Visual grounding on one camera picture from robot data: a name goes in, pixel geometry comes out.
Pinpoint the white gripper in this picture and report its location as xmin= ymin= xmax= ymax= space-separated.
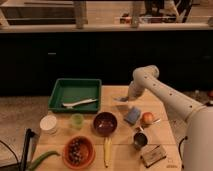
xmin=128 ymin=84 xmax=143 ymax=101

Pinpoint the light blue towel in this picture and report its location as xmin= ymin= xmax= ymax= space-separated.
xmin=113 ymin=97 xmax=128 ymax=102

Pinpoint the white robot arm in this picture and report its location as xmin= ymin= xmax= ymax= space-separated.
xmin=128 ymin=65 xmax=213 ymax=171

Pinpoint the purple bowl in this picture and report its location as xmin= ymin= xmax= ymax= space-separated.
xmin=93 ymin=112 xmax=117 ymax=137

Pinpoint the orange bowl with beans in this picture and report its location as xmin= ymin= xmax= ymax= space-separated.
xmin=62 ymin=136 xmax=95 ymax=170

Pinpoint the blue sponge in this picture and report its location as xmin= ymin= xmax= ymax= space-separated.
xmin=124 ymin=107 xmax=141 ymax=125

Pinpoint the red apple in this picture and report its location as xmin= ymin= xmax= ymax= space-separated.
xmin=141 ymin=112 xmax=154 ymax=125

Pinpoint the metal measuring cup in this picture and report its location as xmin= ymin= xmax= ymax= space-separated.
xmin=133 ymin=129 xmax=148 ymax=149

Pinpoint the brown wooden block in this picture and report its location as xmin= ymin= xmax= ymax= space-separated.
xmin=140 ymin=145 xmax=167 ymax=168

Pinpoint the green plastic cup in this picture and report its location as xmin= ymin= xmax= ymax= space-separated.
xmin=70 ymin=114 xmax=84 ymax=130

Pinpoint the green plastic tray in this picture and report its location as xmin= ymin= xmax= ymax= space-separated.
xmin=48 ymin=78 xmax=102 ymax=113

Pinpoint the white plastic utensil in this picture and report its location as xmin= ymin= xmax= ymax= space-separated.
xmin=62 ymin=99 xmax=97 ymax=108

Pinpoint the white round container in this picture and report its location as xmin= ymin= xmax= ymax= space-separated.
xmin=40 ymin=115 xmax=57 ymax=134

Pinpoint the black stand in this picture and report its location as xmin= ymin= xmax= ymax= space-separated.
xmin=20 ymin=128 xmax=35 ymax=171

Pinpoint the green pepper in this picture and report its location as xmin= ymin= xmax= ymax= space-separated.
xmin=27 ymin=151 xmax=60 ymax=171

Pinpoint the black cable right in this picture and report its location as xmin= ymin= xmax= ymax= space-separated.
xmin=178 ymin=135 xmax=188 ymax=161

